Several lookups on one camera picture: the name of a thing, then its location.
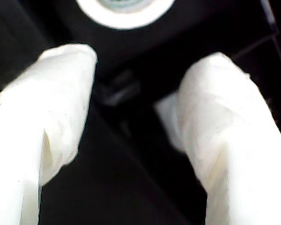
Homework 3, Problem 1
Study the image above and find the white tape roll green core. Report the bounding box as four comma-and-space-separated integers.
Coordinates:
74, 0, 177, 30

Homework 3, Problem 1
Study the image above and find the black compartment tray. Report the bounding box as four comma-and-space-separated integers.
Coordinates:
0, 0, 281, 225

